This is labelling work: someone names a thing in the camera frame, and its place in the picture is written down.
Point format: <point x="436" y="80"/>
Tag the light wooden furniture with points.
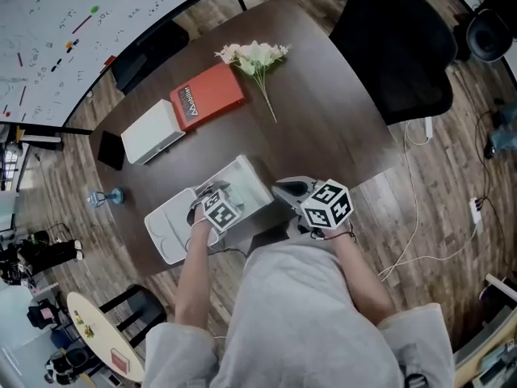
<point x="497" y="338"/>

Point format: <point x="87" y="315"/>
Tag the red book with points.
<point x="210" y="95"/>

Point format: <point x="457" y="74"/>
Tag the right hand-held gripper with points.
<point x="327" y="206"/>

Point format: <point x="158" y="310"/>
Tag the red notebook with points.
<point x="120" y="361"/>

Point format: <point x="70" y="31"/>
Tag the white box grey front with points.
<point x="151" y="132"/>

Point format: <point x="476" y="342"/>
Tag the person's left forearm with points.
<point x="192" y="277"/>

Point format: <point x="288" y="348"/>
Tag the whiteboard on black stand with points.
<point x="81" y="35"/>

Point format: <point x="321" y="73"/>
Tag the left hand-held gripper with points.
<point x="220" y="212"/>

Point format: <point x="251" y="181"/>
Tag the black mesh office chair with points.
<point x="396" y="51"/>

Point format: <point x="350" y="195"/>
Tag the person's grey shirt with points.
<point x="307" y="317"/>

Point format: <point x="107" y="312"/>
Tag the person's black trousers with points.
<point x="274" y="233"/>

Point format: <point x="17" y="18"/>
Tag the black swivel chair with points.
<point x="149" y="55"/>

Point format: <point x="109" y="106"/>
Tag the light wooden table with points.
<point x="101" y="338"/>

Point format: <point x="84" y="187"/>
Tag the white power strip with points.
<point x="476" y="210"/>
<point x="428" y="128"/>

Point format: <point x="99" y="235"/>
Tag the black flat pouch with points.
<point x="111" y="150"/>

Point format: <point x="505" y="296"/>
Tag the black frame stool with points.
<point x="139" y="309"/>

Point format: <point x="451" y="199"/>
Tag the white artificial flowers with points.
<point x="254" y="55"/>

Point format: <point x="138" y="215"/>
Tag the white plastic tray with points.
<point x="165" y="224"/>

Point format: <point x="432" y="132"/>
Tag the person's right forearm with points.
<point x="359" y="277"/>

